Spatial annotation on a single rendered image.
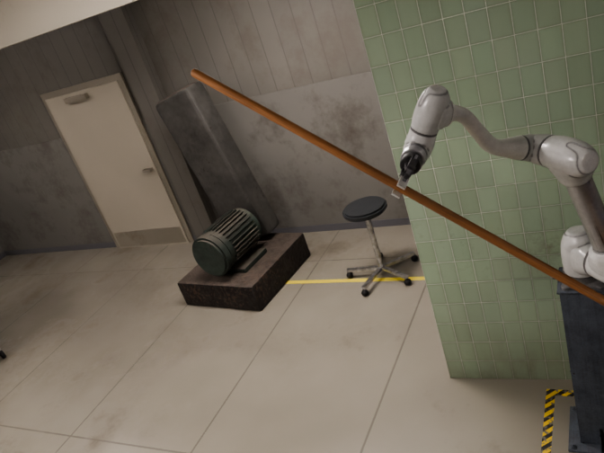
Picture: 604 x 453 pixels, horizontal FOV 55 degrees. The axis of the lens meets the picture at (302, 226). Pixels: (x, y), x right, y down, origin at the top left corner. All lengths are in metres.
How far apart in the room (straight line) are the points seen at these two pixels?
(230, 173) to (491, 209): 3.07
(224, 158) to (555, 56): 3.51
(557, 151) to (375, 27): 1.15
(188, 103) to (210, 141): 0.40
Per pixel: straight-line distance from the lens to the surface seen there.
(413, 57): 3.04
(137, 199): 7.51
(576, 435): 3.67
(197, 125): 5.71
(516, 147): 2.44
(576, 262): 2.87
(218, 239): 5.31
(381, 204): 4.88
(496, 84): 3.04
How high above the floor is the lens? 2.73
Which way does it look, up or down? 24 degrees down
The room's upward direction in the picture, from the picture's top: 19 degrees counter-clockwise
